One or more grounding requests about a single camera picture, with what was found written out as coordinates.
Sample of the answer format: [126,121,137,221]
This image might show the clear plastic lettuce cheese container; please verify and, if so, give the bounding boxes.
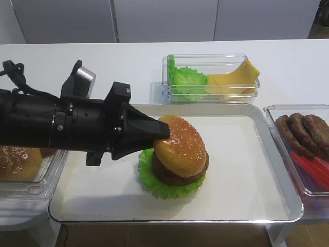
[161,54,260,103]

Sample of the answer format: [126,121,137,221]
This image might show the brown burger patty on tray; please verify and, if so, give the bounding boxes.
[152,153,209,186]

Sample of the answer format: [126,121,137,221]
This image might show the left brown patty in container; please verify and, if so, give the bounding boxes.
[275,115,315,160]

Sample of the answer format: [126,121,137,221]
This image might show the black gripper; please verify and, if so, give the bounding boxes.
[50,82,170,166]

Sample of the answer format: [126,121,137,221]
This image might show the sesame seed top bun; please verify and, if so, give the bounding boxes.
[153,115,208,178]

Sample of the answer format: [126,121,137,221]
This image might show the sesame seed bun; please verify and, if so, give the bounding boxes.
[1,146,42,182]
[153,115,208,178]

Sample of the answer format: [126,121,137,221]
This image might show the clear plastic bun container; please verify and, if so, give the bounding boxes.
[1,149,69,215]

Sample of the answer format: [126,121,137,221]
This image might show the right brown patty in container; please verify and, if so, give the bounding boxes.
[302,114,328,156]

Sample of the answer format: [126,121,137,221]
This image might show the middle brown patty in container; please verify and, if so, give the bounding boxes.
[289,113,326,158]

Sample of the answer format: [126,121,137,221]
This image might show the silver metal baking tray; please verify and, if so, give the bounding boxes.
[48,103,304,223]

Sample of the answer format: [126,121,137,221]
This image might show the yellow cheese slice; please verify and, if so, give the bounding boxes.
[207,59,260,101]

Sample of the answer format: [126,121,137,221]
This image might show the red tomato slices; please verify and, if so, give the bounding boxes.
[290,151,328,191]

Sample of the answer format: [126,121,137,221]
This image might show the green lettuce leaf on tray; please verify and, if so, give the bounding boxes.
[137,149,206,199]

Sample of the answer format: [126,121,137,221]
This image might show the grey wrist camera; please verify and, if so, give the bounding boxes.
[61,60,96,99]

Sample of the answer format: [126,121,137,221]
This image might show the clear plastic patty container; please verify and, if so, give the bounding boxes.
[264,104,328,197]

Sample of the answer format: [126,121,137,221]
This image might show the brown patty in container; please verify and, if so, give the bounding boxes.
[302,114,328,156]
[275,115,315,160]
[289,113,326,158]

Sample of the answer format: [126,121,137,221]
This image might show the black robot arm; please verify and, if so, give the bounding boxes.
[1,82,170,166]

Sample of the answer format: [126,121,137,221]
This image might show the white parchment paper sheet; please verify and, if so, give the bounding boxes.
[59,115,291,215]

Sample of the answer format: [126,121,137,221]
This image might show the black cable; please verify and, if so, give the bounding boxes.
[0,60,62,100]

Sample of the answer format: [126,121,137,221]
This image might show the green lettuce in container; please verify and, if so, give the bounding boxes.
[168,55,208,95]

